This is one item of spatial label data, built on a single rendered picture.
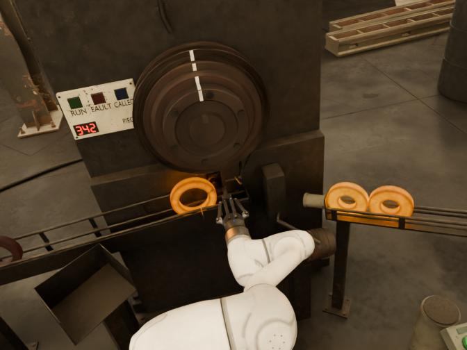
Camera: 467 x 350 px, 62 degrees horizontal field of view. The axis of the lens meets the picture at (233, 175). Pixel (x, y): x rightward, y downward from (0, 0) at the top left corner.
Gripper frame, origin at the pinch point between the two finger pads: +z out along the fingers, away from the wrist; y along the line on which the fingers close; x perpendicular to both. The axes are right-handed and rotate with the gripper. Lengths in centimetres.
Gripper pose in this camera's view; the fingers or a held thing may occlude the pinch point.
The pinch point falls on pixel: (226, 194)
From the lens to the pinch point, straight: 155.5
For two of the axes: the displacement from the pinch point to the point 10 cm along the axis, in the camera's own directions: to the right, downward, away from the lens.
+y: 9.7, -2.1, 0.8
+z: -2.0, -6.5, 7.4
